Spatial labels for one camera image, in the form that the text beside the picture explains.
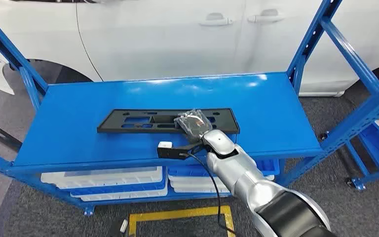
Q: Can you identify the black camera cable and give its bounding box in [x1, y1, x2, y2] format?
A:
[179, 152, 236, 237]

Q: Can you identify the white car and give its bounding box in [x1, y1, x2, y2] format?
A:
[0, 0, 379, 98]

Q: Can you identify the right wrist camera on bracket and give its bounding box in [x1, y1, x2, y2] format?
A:
[157, 141, 207, 161]

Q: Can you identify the long black plastic part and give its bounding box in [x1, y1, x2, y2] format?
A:
[97, 108, 240, 134]

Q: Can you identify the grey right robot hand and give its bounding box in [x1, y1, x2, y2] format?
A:
[174, 109, 214, 145]

